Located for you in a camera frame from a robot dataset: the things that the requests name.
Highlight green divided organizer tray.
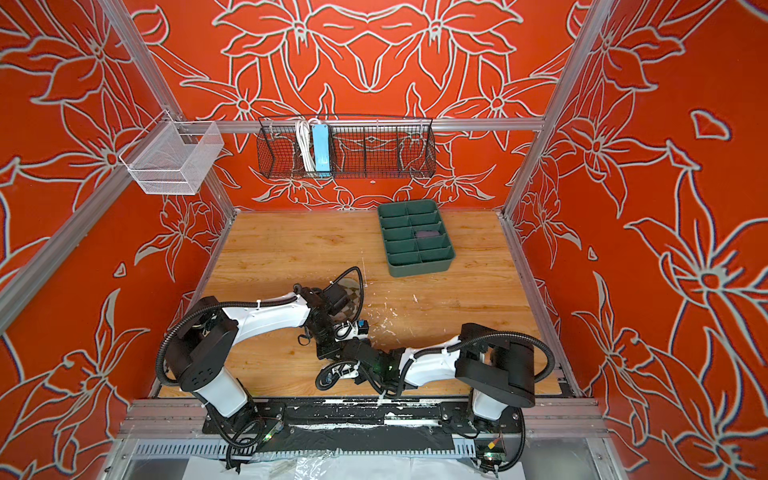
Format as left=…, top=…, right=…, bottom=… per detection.
left=377, top=199, right=456, bottom=278

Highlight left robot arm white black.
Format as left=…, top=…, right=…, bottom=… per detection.
left=155, top=266, right=367, bottom=452

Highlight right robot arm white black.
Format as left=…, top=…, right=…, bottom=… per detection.
left=315, top=323, right=556, bottom=423

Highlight light blue box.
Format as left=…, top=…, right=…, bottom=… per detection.
left=312, top=124, right=331, bottom=177

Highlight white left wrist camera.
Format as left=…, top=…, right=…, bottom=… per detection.
left=334, top=319, right=370, bottom=341

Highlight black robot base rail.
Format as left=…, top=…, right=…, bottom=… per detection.
left=202, top=396, right=523, bottom=457

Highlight black wire wall basket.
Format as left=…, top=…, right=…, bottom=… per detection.
left=256, top=115, right=437, bottom=180

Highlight white coiled cable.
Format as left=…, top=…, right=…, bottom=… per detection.
left=295, top=118, right=316, bottom=175

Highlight clear plastic wall bin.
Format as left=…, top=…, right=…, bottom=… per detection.
left=118, top=111, right=224, bottom=195

